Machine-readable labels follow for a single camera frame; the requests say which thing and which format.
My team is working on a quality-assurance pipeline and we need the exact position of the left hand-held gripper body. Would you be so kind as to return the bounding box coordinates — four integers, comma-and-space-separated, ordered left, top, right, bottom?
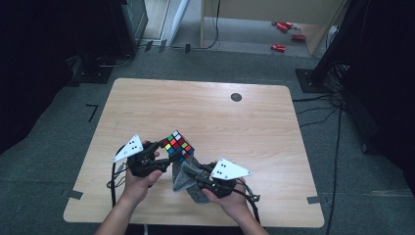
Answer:
113, 133, 171, 178

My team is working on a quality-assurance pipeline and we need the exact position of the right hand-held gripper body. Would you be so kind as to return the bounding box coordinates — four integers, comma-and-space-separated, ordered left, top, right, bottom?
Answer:
198, 158, 253, 199

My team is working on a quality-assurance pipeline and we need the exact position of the multicoloured puzzle cube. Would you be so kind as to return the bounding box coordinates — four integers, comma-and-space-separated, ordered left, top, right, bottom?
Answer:
160, 130, 196, 164

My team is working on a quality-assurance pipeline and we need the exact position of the grey cloth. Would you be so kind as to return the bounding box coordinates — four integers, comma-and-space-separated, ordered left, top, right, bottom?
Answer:
171, 156, 211, 205

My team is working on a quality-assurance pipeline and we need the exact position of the person's right hand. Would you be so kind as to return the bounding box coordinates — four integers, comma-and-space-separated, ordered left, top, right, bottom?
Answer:
201, 177, 251, 220

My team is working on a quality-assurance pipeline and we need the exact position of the person's left hand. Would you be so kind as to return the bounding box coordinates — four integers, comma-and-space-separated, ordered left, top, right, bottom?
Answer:
120, 168, 164, 208

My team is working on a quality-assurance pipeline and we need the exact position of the black angled floor tape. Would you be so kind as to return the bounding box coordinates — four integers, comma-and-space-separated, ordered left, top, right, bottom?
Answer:
85, 103, 100, 123

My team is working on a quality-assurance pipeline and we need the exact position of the black metal stand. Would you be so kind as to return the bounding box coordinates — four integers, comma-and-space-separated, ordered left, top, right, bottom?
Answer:
295, 0, 373, 94

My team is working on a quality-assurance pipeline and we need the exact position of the black cabinet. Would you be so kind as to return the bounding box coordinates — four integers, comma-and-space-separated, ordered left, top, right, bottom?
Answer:
109, 0, 150, 58

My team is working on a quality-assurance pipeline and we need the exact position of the white panel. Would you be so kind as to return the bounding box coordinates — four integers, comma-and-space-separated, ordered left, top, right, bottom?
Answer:
161, 0, 192, 45

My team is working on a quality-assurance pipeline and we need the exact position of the left hand-held gripper cable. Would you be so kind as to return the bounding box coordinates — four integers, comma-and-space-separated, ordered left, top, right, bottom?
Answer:
107, 145, 131, 209

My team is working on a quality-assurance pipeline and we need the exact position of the hand-held gripper cable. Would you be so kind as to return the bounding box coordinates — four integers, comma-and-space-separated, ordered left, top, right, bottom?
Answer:
234, 182, 262, 224
107, 145, 131, 209

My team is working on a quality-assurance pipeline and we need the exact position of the right hand-held gripper cable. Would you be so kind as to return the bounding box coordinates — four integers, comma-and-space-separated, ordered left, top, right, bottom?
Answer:
234, 182, 262, 224

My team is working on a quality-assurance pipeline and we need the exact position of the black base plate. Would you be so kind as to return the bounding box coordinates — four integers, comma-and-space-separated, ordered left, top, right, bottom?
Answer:
67, 55, 114, 85

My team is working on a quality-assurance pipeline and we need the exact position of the black looped floor cable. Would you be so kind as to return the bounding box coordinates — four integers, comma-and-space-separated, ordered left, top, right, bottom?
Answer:
96, 53, 135, 69

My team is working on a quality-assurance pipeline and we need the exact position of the long black floor cable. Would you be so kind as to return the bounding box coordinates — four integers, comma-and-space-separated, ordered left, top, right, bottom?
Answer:
325, 104, 344, 235

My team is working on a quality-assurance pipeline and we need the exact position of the black hanging cable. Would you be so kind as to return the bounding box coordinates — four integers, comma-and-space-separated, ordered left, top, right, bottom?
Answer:
192, 0, 222, 51

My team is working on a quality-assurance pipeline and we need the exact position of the bundle of cables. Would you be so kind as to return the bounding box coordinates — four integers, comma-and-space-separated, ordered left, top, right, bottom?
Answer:
324, 62, 351, 92

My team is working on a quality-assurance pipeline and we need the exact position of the light wooden furniture frame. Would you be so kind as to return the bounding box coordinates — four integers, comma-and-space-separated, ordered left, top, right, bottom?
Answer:
199, 0, 346, 57

